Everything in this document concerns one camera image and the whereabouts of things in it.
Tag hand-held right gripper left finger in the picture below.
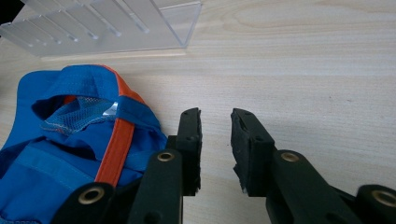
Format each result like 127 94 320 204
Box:
165 107 203 197

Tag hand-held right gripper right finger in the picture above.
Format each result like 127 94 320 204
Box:
230 107 277 198

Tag blue and orange shorts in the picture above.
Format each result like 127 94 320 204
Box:
0 63 168 224

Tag clear acrylic rack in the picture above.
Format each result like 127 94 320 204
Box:
0 0 203 58

